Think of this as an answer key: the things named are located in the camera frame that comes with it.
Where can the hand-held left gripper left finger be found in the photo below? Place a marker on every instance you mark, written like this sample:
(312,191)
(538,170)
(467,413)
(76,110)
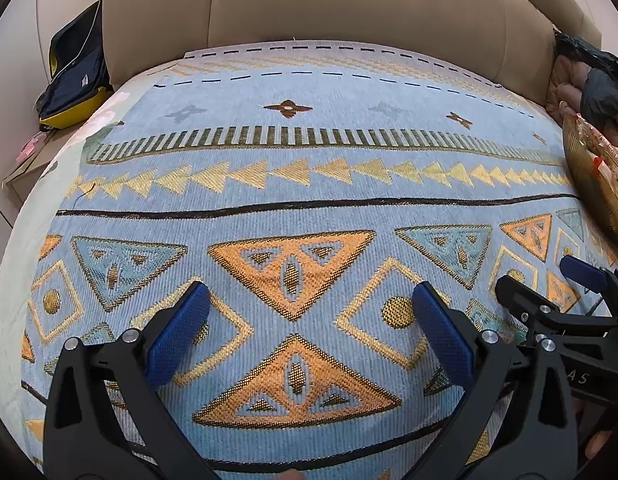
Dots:
(181,326)

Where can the blue patterned blanket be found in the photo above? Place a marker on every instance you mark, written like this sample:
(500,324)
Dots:
(309,85)

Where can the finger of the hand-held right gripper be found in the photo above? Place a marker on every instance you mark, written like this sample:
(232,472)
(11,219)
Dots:
(519,296)
(586,272)

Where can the gold plastic bag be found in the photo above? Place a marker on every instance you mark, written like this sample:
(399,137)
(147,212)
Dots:
(589,180)

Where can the person's right hand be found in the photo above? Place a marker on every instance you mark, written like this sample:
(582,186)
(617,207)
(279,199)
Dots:
(599,445)

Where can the pink small item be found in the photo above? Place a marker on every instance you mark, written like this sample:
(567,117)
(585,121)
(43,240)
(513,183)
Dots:
(31,146)

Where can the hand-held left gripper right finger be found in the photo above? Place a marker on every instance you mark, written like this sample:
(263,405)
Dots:
(441,331)

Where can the cardboard box with pink item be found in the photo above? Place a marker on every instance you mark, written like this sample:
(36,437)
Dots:
(34,176)

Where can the navy and yellow bag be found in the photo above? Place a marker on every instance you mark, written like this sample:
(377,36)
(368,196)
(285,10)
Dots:
(74,75)

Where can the beige upholstered headboard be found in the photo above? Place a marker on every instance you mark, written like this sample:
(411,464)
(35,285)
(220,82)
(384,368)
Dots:
(339,0)

